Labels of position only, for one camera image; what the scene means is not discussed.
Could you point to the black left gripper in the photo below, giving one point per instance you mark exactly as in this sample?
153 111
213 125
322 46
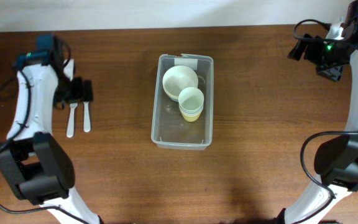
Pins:
78 94

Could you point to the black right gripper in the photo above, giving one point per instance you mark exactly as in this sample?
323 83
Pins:
332 73

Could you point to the white plastic spoon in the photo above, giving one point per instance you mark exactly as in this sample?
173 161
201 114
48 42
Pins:
86 119

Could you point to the white plastic fork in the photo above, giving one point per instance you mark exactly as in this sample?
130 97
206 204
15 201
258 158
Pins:
71 120

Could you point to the yellow plastic bowl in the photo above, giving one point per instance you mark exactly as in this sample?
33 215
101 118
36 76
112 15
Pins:
167 92

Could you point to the green plastic bowl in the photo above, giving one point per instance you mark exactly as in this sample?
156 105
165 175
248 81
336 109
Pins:
173 97

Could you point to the white plastic bowl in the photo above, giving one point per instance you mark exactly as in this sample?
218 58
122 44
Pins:
178 78

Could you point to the cream plastic cup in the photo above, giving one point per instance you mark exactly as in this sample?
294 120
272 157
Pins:
191 98

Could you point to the yellow plastic cup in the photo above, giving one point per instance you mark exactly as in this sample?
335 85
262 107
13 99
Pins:
191 117

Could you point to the pink plastic cup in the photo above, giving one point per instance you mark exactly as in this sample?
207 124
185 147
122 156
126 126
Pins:
191 114

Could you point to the green plastic cup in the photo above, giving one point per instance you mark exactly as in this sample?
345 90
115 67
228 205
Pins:
188 111

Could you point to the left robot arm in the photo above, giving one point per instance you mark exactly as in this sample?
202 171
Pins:
34 165

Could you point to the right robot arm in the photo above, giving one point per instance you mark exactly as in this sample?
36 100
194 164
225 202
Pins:
265 105

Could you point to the clear plastic container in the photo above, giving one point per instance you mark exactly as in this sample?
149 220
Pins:
169 128

